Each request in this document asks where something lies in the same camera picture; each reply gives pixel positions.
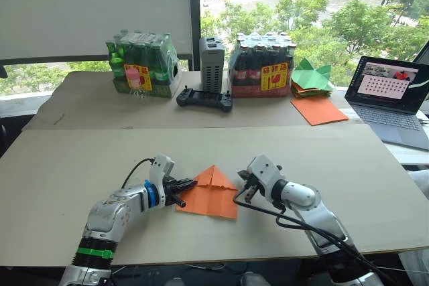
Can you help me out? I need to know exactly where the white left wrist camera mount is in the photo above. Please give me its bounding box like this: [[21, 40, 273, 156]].
[[148, 153, 176, 207]]

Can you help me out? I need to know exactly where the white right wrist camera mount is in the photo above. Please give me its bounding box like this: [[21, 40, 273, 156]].
[[246, 155, 283, 197]]

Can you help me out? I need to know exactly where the black handheld remote controller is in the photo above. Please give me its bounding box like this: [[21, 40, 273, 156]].
[[176, 86, 234, 115]]

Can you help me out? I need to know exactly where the dark window frame post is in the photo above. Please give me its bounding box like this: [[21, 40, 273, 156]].
[[186, 0, 202, 73]]

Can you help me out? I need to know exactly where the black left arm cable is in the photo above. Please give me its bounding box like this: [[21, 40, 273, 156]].
[[120, 157, 156, 189]]

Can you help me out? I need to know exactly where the shrink-wrapped dark bottle pack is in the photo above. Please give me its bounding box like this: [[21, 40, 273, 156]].
[[227, 31, 298, 99]]

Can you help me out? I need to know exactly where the orange paper sheet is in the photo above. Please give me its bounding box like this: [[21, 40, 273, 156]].
[[290, 95, 350, 127], [175, 164, 239, 221]]

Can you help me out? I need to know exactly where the white roller blind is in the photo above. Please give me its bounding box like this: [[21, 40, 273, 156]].
[[0, 0, 192, 63]]

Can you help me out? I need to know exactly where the shrink-wrapped green bottle pack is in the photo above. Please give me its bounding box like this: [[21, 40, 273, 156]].
[[105, 29, 184, 100]]

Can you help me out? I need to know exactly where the clear bottle with pink label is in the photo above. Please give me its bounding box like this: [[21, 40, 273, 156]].
[[125, 66, 149, 100]]

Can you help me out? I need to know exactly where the green folded paper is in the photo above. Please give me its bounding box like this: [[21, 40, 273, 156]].
[[290, 58, 333, 92]]

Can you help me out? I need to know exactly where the beige cardboard sheet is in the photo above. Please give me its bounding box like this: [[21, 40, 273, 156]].
[[21, 70, 365, 132]]

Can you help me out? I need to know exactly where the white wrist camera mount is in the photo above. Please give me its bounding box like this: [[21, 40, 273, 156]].
[[148, 153, 176, 207], [246, 155, 283, 197]]

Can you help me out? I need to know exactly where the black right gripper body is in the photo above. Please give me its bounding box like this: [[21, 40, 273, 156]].
[[245, 173, 261, 197]]

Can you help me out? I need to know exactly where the grey perforated tower device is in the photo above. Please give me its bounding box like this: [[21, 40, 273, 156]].
[[198, 35, 227, 93]]

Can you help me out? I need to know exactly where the stack of coloured papers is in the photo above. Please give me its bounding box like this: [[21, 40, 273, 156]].
[[290, 80, 334, 100]]

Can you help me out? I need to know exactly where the flat orange paper sheet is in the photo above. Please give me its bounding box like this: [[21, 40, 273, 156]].
[[290, 95, 350, 127]]

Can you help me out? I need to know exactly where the grey open laptop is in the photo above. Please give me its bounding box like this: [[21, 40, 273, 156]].
[[344, 55, 429, 151]]

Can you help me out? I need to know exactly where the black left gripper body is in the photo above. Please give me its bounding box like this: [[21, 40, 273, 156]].
[[163, 175, 180, 204]]

